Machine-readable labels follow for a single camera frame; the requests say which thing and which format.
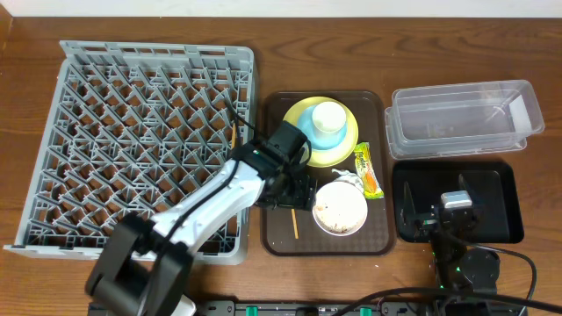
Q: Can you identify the black plastic tray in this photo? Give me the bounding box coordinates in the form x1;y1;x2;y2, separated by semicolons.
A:
392;161;524;244

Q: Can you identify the wooden chopstick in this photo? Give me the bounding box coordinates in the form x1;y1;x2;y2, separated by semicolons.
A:
231;123;238;149
291;209;299;240

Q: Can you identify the yellow-green plate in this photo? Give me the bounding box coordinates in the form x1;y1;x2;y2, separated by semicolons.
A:
284;97;358;168

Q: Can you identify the white bowl with food residue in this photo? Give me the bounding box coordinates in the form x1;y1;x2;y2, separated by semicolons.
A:
312;182;368;237

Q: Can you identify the white cup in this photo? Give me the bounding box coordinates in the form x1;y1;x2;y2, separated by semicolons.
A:
312;101;346;134

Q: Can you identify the black base rail with buttons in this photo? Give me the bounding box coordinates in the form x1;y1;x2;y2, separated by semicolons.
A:
195;301;522;316

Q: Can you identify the white tissue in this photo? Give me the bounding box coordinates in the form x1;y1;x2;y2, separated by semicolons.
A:
332;169;364;192

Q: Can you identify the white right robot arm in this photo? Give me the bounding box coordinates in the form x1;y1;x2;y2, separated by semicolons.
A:
400;183;500;294

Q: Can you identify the yellow green snack wrapper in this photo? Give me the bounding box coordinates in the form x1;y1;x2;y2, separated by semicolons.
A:
354;142;384;199

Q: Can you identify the brown serving tray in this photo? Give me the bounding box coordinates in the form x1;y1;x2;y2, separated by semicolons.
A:
261;91;396;256

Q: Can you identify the grey plastic dish rack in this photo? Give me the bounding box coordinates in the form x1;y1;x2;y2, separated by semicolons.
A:
8;40;258;260

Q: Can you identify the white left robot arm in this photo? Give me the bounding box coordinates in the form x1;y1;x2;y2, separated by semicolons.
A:
85;121;316;316

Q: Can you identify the light blue saucer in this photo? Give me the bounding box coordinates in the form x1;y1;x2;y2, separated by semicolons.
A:
297;105;347;150

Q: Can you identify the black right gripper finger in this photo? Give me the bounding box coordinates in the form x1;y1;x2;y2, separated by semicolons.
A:
401;182;415;224
458;174;477;203

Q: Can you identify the clear plastic container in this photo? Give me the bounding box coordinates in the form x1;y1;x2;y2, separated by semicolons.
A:
385;80;545;161

